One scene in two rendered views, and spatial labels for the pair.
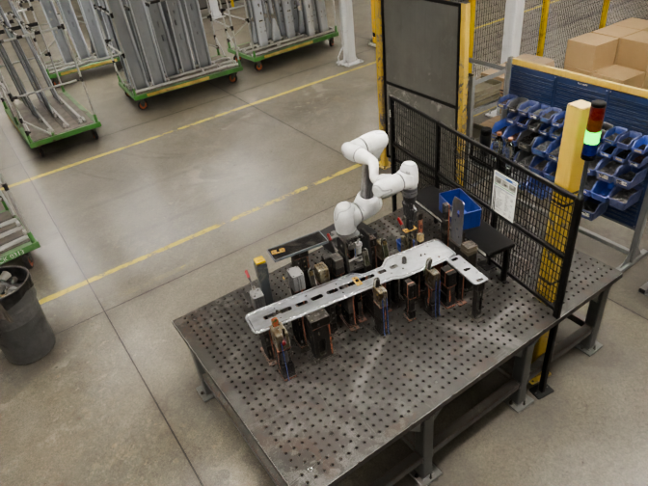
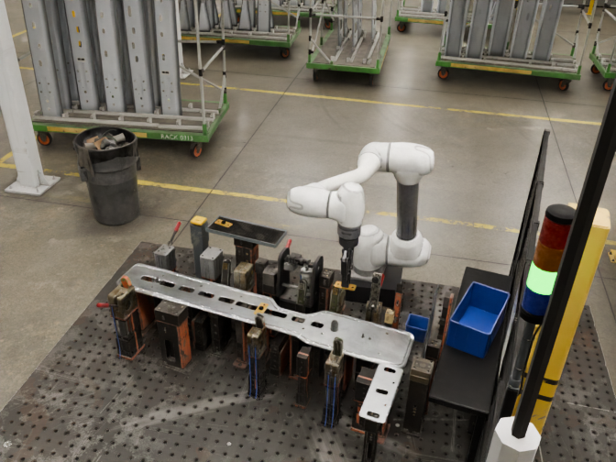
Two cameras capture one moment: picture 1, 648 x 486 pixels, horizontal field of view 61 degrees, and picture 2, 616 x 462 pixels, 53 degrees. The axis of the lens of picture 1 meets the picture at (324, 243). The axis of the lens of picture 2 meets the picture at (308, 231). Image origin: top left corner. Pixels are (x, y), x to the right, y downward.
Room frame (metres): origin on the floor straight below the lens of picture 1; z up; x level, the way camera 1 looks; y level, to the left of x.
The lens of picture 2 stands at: (1.17, -1.73, 2.72)
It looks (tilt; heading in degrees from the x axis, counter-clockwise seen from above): 32 degrees down; 42
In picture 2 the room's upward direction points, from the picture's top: 2 degrees clockwise
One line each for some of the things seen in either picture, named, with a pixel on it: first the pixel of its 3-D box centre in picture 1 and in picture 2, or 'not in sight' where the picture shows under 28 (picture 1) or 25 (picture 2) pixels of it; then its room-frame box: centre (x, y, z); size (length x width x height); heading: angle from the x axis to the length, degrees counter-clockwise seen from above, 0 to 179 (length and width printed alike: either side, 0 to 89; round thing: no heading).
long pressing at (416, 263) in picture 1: (354, 283); (256, 310); (2.59, -0.16, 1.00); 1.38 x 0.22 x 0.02; 112
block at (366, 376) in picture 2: (447, 286); (364, 401); (2.63, -0.74, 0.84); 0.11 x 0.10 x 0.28; 22
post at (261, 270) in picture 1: (265, 288); (202, 259); (2.73, 0.41, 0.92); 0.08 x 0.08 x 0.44; 22
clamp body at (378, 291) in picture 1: (381, 310); (257, 360); (2.46, -0.29, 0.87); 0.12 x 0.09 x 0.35; 22
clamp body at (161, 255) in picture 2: (260, 314); (168, 279); (2.53, 0.44, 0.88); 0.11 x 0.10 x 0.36; 22
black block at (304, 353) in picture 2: (410, 300); (303, 379); (2.54, -0.49, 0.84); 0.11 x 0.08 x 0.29; 22
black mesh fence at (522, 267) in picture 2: (461, 233); (498, 365); (3.26, -1.01, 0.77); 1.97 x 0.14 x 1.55; 22
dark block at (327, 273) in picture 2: (371, 261); (324, 309); (2.88, -0.30, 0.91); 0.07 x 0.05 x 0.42; 22
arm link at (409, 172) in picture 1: (407, 175); (346, 203); (2.72, -0.51, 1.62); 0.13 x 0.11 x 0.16; 120
